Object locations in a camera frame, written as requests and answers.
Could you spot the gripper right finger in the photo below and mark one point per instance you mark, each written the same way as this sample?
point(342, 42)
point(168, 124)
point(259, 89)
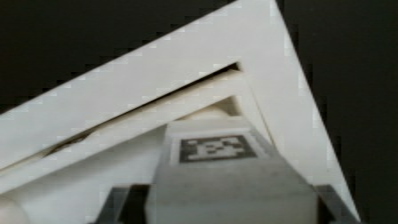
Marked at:
point(332, 210)

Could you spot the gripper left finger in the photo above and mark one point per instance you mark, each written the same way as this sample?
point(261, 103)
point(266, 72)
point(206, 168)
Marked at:
point(122, 208)

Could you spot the white square tabletop tray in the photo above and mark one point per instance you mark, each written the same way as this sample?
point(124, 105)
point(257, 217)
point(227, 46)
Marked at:
point(81, 136)

